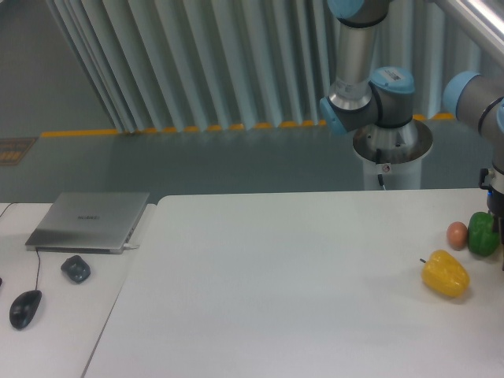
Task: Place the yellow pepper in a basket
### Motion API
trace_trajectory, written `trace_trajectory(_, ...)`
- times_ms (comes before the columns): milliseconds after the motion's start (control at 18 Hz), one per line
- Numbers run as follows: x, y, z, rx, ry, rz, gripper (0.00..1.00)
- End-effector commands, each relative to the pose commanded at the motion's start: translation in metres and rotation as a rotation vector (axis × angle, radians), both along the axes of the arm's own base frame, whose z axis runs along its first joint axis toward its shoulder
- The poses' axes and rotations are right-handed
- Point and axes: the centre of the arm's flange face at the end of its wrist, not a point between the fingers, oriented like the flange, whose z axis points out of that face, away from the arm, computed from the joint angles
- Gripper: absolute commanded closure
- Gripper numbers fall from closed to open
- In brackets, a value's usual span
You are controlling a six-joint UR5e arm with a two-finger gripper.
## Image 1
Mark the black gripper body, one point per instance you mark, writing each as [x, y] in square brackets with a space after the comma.
[491, 181]

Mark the yellow bell pepper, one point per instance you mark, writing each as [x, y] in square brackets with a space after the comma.
[444, 274]

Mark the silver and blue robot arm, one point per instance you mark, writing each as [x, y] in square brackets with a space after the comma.
[377, 105]

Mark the green bell pepper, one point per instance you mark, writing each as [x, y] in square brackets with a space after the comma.
[482, 240]

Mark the brown egg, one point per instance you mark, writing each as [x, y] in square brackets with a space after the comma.
[457, 235]

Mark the silver closed laptop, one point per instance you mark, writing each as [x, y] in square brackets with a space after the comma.
[89, 221]

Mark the small black earbuds case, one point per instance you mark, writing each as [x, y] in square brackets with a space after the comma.
[76, 269]

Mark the black computer mouse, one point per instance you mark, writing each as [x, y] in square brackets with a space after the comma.
[24, 308]

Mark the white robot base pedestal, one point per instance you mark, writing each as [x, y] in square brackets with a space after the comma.
[388, 176]

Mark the aluminium frame beam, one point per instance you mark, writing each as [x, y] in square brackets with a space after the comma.
[480, 25]

